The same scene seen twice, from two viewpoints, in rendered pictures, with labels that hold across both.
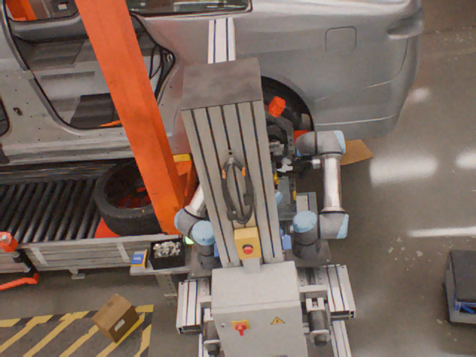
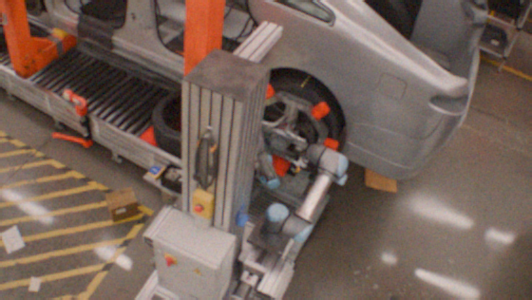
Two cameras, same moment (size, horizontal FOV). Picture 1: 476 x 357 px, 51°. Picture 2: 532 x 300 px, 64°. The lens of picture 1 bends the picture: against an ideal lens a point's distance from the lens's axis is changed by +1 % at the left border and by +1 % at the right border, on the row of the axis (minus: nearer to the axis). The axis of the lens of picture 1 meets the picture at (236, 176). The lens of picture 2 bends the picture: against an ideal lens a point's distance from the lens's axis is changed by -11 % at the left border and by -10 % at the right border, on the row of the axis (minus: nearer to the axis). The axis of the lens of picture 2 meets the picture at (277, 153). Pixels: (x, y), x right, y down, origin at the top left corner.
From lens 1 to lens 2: 0.50 m
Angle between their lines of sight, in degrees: 6
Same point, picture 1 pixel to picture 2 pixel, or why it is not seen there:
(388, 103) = (410, 156)
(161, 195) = not seen: hidden behind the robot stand
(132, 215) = (171, 135)
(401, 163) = (413, 210)
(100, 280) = (129, 171)
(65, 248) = (115, 134)
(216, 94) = (217, 80)
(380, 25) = (426, 92)
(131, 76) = (203, 31)
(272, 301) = (199, 255)
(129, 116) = (191, 60)
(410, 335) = not seen: outside the picture
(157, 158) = not seen: hidden behind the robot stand
